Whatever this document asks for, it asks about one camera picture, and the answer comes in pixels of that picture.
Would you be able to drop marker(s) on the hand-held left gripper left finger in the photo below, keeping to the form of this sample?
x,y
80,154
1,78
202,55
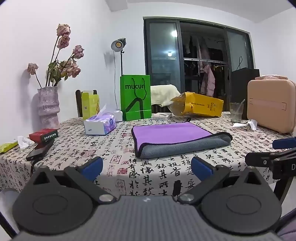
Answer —
x,y
92,167

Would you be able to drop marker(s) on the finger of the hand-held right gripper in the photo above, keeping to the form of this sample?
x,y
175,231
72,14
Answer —
x,y
284,143
256,159

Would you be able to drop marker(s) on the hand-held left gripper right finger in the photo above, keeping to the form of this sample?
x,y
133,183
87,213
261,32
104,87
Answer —
x,y
201,168

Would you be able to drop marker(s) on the purple and grey towel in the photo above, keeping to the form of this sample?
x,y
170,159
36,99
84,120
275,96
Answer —
x,y
171,134

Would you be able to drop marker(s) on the calligraphy printed tablecloth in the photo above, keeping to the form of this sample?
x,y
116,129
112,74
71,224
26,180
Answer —
x,y
111,148

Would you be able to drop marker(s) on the crumpled white tissue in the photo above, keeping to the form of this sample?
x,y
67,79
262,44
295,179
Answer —
x,y
24,142
246,124

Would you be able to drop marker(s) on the beige hard case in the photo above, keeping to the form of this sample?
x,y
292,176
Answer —
x,y
270,106

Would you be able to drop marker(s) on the purple and white tissue pack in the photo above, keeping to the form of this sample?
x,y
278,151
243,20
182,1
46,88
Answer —
x,y
99,124

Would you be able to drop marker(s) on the clear drinking glass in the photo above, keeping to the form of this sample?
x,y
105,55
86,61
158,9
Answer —
x,y
235,113

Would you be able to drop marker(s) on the black phone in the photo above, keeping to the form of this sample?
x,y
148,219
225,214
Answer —
x,y
39,150

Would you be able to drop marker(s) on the clear straw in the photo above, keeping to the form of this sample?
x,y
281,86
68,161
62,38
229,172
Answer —
x,y
241,104

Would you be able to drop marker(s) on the small white box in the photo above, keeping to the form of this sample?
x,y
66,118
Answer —
x,y
118,115

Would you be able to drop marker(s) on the red and black box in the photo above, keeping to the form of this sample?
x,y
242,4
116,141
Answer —
x,y
42,135

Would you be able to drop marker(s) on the yellow-green carton box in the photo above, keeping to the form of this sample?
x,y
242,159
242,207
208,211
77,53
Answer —
x,y
89,105

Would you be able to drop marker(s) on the yellow paper bag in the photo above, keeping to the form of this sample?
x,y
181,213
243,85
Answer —
x,y
201,105

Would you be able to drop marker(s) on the dark wooden chair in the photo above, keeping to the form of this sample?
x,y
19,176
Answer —
x,y
78,104

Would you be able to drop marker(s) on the flat white box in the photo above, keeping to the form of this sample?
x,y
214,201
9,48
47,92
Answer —
x,y
161,115

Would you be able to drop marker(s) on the black cabinet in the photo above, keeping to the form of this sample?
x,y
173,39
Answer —
x,y
242,85

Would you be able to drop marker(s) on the pink textured vase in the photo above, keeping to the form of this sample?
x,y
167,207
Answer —
x,y
48,106

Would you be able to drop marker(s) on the green paper bag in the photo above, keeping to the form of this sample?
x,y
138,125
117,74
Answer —
x,y
135,97

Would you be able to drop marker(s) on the cream cloth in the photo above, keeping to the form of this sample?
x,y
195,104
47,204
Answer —
x,y
163,93

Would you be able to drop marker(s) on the yellow-green packet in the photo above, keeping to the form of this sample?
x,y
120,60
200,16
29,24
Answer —
x,y
8,147

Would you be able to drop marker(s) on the hanging pink jacket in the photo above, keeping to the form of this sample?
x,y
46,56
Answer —
x,y
208,81

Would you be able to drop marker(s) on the dried pink roses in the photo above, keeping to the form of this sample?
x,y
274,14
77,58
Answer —
x,y
75,70

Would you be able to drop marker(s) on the black framed sliding glass door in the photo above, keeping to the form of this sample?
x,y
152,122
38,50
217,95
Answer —
x,y
161,58

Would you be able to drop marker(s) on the studio light on stand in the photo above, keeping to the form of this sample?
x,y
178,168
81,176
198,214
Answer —
x,y
118,44

